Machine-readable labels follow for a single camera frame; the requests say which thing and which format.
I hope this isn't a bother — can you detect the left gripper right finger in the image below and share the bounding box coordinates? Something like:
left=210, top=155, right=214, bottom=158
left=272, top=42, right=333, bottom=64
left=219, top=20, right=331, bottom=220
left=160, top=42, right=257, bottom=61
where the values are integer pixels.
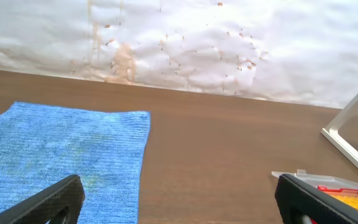
left=274, top=173, right=358, bottom=224

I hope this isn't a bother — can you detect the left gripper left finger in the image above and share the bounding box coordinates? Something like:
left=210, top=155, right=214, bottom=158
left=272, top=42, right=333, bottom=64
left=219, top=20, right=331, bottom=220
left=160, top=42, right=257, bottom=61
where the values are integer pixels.
left=0, top=174, right=86, bottom=224

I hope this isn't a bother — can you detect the blue cloth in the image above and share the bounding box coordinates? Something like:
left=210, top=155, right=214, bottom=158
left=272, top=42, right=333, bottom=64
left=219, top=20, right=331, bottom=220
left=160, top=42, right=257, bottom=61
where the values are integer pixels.
left=0, top=101, right=152, bottom=224

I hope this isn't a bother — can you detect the white and blue stand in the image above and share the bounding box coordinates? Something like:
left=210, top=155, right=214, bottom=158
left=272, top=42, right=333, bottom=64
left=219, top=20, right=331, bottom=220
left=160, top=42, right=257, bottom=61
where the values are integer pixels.
left=320, top=73, right=358, bottom=185

